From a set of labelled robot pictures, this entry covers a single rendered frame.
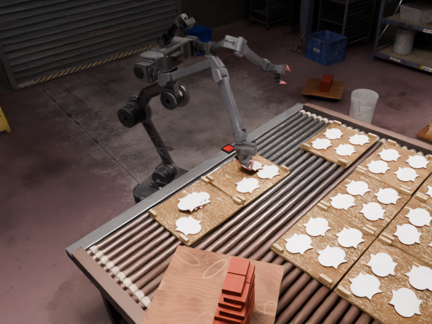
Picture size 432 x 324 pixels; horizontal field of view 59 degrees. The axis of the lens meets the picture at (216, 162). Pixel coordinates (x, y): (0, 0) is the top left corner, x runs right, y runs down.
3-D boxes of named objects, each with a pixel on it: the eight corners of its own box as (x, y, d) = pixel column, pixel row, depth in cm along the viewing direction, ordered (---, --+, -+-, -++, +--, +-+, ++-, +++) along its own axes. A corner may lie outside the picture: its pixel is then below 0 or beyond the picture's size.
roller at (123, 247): (96, 265, 195) (94, 259, 192) (312, 117, 302) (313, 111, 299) (101, 271, 192) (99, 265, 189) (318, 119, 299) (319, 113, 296)
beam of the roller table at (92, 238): (67, 256, 204) (64, 248, 200) (297, 108, 318) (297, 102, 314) (75, 264, 199) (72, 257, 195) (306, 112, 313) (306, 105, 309)
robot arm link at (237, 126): (219, 71, 226) (209, 71, 217) (227, 67, 223) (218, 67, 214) (242, 140, 229) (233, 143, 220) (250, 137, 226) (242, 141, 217)
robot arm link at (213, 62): (224, 52, 221) (215, 52, 213) (229, 75, 223) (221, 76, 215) (166, 74, 246) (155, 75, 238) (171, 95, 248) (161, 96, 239)
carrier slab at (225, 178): (204, 179, 239) (204, 177, 238) (249, 152, 261) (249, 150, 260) (245, 206, 218) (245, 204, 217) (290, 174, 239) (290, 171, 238)
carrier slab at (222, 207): (148, 214, 217) (147, 212, 216) (202, 180, 239) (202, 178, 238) (188, 247, 196) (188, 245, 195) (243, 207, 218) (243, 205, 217)
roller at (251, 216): (136, 308, 175) (134, 301, 172) (353, 132, 281) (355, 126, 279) (143, 315, 172) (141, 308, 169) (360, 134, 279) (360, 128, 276)
